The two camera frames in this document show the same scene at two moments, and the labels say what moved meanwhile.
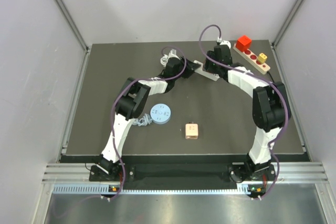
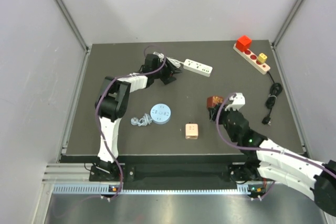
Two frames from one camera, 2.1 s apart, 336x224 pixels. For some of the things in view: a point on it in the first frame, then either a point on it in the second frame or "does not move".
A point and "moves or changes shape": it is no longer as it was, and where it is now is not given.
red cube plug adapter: (243, 43) does not move
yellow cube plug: (262, 57) does not move
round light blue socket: (160, 114) does not move
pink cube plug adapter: (191, 131) does not move
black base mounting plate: (184, 173) does not move
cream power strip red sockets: (252, 60) does not move
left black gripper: (189, 67) to (170, 70)
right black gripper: (209, 67) to (222, 112)
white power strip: (199, 70) moves or changes shape
